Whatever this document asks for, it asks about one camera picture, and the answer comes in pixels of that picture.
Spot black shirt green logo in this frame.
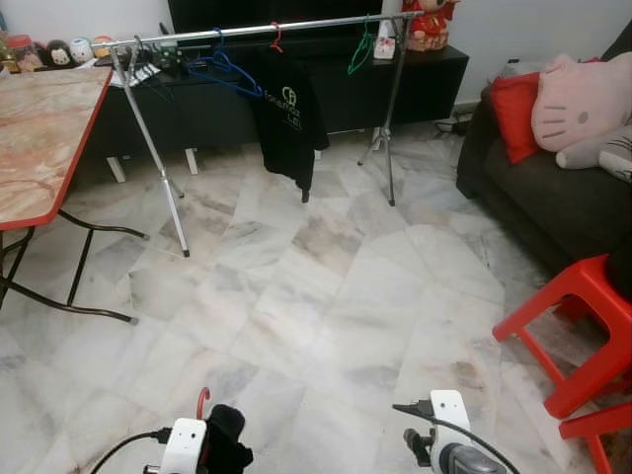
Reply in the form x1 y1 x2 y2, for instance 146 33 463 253
247 47 331 203
202 404 255 474

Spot green plastic hanger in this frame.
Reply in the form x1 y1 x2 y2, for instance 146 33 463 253
348 15 381 77

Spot blue plastic hanger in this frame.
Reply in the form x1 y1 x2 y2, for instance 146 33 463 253
188 28 266 100

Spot red plastic stool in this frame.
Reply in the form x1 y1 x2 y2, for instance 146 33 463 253
492 254 632 421
558 400 632 474

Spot black round laundry basket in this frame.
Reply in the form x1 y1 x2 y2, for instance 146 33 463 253
606 237 632 295

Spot dark grey fabric sofa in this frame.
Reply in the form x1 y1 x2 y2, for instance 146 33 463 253
456 22 632 297

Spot red cushion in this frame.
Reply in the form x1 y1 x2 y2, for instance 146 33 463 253
489 71 546 166

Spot grey Totoro plush open eyes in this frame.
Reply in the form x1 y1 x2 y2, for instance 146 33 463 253
553 123 632 184

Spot pink Hello Kitty cushion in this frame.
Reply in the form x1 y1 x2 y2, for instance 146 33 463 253
530 51 632 154

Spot white lace covered side table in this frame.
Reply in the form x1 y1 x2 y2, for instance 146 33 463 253
497 57 546 82

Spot white pink tissue pack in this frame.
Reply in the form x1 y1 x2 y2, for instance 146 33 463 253
373 35 398 60

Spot red laughing Buddha statue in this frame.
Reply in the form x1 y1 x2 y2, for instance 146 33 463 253
400 0 461 52

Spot silver metal clothes rack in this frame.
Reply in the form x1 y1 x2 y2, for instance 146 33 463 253
107 10 428 258

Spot black flat screen television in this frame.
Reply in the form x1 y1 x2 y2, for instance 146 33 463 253
166 0 404 39

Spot white paper stack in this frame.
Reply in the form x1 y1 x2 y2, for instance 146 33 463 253
111 61 164 90

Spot marble pattern folding table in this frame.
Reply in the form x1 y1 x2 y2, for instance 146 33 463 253
0 65 151 327

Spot white blue round toy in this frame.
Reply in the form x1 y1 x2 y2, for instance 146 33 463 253
69 38 95 65

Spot black white plush doll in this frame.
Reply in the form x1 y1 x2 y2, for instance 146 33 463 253
44 39 72 68

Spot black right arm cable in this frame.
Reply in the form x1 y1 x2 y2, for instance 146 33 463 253
392 398 519 474

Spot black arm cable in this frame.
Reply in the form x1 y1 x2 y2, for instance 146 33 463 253
392 398 519 474
89 427 174 474

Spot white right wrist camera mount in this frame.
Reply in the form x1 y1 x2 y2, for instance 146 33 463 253
429 389 472 450

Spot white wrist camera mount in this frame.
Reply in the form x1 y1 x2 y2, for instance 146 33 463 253
160 418 208 474
429 389 472 450

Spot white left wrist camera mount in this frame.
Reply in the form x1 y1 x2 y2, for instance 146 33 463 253
160 418 208 474

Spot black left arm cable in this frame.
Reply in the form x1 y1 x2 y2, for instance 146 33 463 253
89 427 174 474

